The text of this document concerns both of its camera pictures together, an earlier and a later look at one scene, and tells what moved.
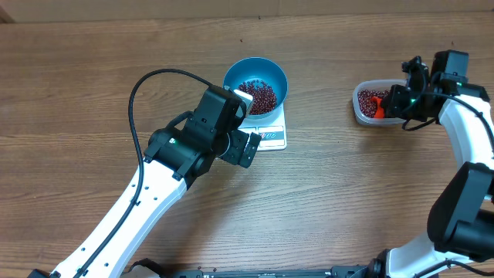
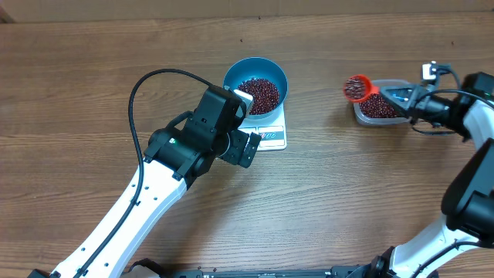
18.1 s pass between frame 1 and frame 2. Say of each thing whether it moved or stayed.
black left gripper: stayed
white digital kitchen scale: stayed
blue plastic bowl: stayed
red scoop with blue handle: moved
